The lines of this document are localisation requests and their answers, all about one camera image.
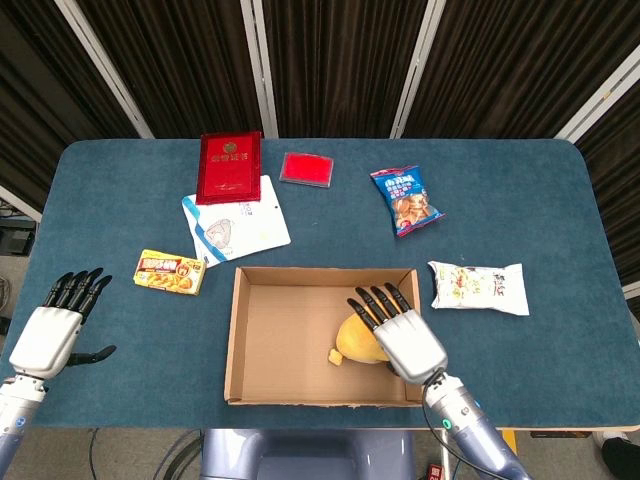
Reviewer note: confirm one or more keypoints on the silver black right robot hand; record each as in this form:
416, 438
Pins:
410, 345

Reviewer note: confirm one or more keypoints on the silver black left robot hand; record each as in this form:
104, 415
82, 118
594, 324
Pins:
45, 340

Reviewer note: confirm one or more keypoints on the yellow plush toy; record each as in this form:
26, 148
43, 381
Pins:
352, 340

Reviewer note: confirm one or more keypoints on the white snack bag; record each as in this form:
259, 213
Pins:
480, 287

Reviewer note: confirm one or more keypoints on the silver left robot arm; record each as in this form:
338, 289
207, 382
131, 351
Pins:
15, 410

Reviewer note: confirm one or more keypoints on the open brown cardboard box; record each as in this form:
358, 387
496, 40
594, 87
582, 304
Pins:
285, 340

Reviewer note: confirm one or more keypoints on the yellow curry box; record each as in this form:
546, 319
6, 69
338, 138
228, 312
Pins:
167, 272

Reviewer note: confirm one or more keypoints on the blue snack bag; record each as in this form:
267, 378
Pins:
407, 200

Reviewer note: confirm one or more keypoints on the red floor power strip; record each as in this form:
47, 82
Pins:
436, 471

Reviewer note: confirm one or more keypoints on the blue grey robot torso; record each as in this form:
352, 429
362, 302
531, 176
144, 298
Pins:
305, 455

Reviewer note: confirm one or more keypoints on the white blue plastic pouch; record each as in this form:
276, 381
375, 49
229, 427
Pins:
250, 230

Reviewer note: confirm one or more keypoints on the red ink pad case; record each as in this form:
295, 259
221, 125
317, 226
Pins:
306, 168

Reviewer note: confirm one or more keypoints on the black shoe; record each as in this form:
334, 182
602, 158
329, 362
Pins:
622, 457

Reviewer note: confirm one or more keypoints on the dark brown curtain panel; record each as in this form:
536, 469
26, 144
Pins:
510, 60
185, 60
30, 100
620, 200
340, 60

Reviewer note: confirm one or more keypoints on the red certificate book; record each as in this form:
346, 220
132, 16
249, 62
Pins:
227, 170

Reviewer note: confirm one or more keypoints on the white partition post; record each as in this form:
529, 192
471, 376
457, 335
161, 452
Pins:
20, 202
260, 70
600, 100
100, 60
417, 65

